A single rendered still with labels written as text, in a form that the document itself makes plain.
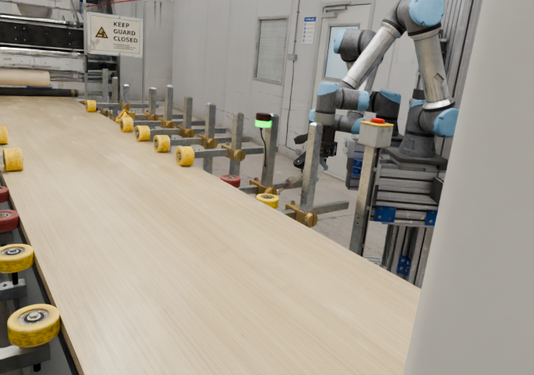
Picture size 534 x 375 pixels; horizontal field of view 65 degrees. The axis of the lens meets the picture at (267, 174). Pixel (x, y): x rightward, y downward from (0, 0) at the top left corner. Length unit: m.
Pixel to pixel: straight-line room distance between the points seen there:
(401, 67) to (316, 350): 4.11
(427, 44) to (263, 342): 1.23
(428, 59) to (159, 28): 9.40
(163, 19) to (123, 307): 10.10
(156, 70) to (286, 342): 10.14
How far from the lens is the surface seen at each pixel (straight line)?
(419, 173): 1.89
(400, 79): 4.71
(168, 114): 2.55
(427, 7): 1.65
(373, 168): 1.32
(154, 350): 0.77
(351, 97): 1.58
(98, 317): 0.86
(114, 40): 4.02
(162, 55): 10.77
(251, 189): 1.74
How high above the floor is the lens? 1.38
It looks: 15 degrees down
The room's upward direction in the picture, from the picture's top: 5 degrees clockwise
